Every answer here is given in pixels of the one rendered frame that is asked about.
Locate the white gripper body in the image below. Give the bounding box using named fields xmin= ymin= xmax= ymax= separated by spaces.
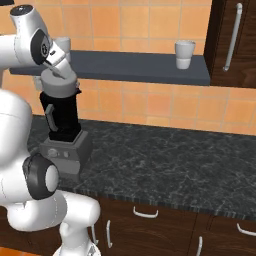
xmin=45 ymin=53 xmax=73 ymax=80

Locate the grey blender lid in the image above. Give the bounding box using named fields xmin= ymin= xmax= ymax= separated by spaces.
xmin=40 ymin=70 xmax=79 ymax=100

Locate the black blender jug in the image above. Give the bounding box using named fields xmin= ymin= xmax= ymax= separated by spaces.
xmin=39 ymin=87 xmax=83 ymax=143

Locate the grey blender base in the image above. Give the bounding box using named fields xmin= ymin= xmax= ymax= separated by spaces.
xmin=38 ymin=129 xmax=95 ymax=183

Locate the white cup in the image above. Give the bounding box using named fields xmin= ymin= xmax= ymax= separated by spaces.
xmin=174 ymin=39 xmax=197 ymax=71

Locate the dark wood drawer front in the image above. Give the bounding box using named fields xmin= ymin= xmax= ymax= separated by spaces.
xmin=99 ymin=196 xmax=201 ymax=231
xmin=196 ymin=213 xmax=256 ymax=244

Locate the dark grey wall shelf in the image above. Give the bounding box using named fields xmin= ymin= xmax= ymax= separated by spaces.
xmin=9 ymin=50 xmax=212 ymax=87

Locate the white drawer handle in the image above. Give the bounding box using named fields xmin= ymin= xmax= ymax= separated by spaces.
xmin=132 ymin=205 xmax=160 ymax=220
xmin=236 ymin=222 xmax=256 ymax=238

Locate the white cupboard door handle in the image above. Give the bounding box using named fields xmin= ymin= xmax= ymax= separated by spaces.
xmin=105 ymin=219 xmax=114 ymax=250
xmin=90 ymin=224 xmax=100 ymax=246
xmin=195 ymin=235 xmax=204 ymax=256

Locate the long silver cupboard handle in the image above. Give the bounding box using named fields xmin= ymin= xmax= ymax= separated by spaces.
xmin=222 ymin=2 xmax=244 ymax=73

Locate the dark wood wall cupboard door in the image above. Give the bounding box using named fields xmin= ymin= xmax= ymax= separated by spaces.
xmin=203 ymin=0 xmax=256 ymax=90

